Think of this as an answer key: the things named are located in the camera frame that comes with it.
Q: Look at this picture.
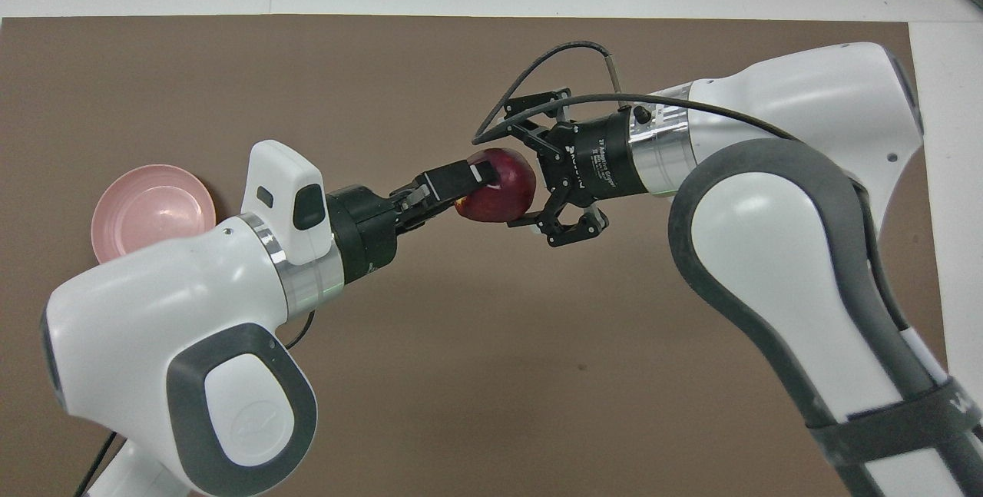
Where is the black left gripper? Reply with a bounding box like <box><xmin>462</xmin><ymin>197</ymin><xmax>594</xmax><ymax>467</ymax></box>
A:
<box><xmin>326</xmin><ymin>161</ymin><xmax>500</xmax><ymax>287</ymax></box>

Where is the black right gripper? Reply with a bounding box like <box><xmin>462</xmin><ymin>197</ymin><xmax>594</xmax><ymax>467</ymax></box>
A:
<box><xmin>503</xmin><ymin>88</ymin><xmax>650</xmax><ymax>247</ymax></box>

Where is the dark red apple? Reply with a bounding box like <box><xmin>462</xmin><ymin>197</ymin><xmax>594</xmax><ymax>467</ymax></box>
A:
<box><xmin>455</xmin><ymin>147</ymin><xmax>537</xmax><ymax>224</ymax></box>

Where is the pink round plate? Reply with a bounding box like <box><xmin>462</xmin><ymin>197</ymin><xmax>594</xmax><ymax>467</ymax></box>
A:
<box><xmin>91</xmin><ymin>164</ymin><xmax>217</xmax><ymax>263</ymax></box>

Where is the brown table mat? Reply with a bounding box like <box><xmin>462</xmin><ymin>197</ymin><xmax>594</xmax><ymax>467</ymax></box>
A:
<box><xmin>0</xmin><ymin>15</ymin><xmax>965</xmax><ymax>497</ymax></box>

